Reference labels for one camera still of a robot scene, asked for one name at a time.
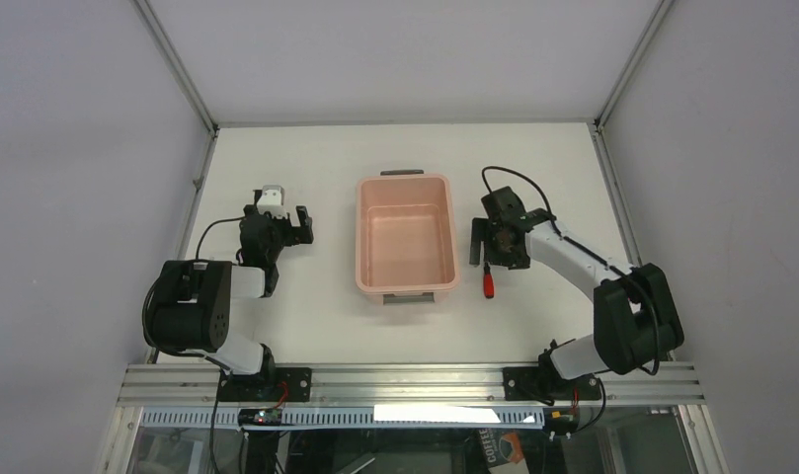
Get red handled screwdriver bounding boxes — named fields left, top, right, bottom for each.
left=483, top=263, right=495, bottom=299

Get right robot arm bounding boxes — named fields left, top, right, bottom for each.
left=469, top=187, right=684, bottom=382

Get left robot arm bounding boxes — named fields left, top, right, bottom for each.
left=141, top=204, right=314, bottom=383

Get pink plastic bin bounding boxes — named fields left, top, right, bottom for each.
left=355, top=170, right=461, bottom=305

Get coffee printed box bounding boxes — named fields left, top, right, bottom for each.
left=478, top=428, right=524, bottom=468

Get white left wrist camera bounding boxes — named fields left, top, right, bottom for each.
left=256, top=185, right=288, bottom=219

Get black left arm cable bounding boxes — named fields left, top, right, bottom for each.
left=195, top=216, right=246, bottom=261

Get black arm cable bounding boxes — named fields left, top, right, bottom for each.
left=195, top=216, right=246, bottom=261
left=481, top=166, right=662, bottom=377

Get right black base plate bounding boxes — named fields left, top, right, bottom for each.
left=502, top=365, right=602, bottom=405

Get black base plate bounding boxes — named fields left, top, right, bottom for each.
left=216, top=366, right=313, bottom=405
left=502, top=365, right=602, bottom=405

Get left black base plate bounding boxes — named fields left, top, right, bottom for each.
left=216, top=366, right=313, bottom=405

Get aluminium front rail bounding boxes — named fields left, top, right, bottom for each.
left=117, top=362, right=705, bottom=408

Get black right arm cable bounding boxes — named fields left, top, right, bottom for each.
left=481, top=166, right=662, bottom=377

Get white slotted cable duct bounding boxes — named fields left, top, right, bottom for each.
left=140, top=404, right=545, bottom=431

